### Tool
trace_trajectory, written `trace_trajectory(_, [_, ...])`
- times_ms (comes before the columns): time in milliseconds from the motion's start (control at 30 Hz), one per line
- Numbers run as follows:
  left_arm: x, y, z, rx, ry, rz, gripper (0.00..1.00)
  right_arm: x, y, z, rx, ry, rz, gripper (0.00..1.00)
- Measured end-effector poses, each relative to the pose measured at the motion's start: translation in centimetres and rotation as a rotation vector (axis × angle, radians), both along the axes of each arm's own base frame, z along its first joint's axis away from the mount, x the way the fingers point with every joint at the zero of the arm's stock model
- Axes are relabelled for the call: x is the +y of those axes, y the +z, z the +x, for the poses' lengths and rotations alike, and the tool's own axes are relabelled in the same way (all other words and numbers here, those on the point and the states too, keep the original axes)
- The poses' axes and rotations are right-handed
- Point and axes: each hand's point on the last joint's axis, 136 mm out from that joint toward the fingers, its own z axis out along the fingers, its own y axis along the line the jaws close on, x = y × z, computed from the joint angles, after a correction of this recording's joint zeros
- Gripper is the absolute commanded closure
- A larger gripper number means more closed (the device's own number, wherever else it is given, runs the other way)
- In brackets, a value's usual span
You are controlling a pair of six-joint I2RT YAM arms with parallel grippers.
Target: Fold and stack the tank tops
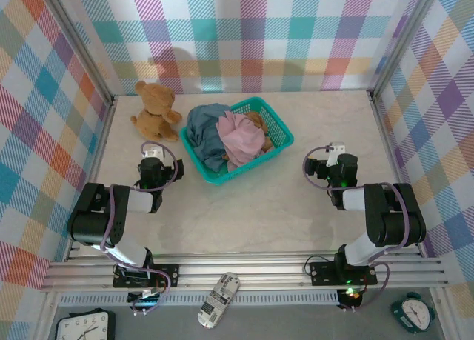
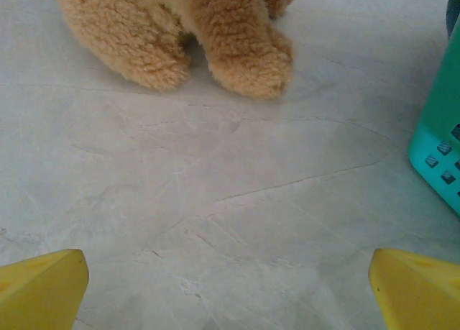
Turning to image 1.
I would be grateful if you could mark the blue tank top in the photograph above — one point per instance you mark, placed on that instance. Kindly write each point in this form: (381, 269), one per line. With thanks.
(201, 129)

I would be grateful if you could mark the teal plastic basket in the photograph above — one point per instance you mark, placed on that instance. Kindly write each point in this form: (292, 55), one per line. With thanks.
(252, 164)

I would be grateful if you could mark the pink tank top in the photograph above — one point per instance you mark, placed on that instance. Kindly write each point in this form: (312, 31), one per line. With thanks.
(240, 136)

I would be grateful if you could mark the brown tank top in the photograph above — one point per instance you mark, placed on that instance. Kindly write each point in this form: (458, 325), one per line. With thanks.
(259, 121)

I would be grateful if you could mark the brown teddy bear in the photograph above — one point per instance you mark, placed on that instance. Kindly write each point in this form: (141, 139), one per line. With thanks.
(153, 118)

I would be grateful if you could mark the teal alarm clock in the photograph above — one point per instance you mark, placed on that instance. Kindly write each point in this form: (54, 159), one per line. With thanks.
(413, 312)

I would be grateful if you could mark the black square clock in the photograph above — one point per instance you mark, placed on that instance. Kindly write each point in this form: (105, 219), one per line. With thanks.
(85, 325)

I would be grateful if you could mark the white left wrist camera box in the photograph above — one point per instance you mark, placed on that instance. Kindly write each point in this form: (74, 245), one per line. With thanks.
(153, 152)

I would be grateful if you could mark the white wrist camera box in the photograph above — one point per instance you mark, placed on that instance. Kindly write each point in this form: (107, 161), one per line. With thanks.
(153, 152)
(336, 147)

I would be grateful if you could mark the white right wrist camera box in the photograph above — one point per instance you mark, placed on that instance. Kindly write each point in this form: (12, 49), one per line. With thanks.
(336, 147)

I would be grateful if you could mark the aluminium side rail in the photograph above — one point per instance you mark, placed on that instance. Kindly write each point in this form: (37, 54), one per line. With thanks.
(377, 110)
(107, 119)

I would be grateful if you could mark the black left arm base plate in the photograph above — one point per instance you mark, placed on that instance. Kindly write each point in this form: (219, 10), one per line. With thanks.
(166, 275)

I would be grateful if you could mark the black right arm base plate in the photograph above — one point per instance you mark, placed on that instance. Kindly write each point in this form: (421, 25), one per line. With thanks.
(322, 273)

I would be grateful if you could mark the long aluminium frame rail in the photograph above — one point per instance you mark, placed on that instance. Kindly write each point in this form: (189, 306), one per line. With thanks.
(277, 271)

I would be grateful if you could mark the aluminium frame post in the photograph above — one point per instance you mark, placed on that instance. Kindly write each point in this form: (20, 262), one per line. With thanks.
(403, 40)
(77, 40)

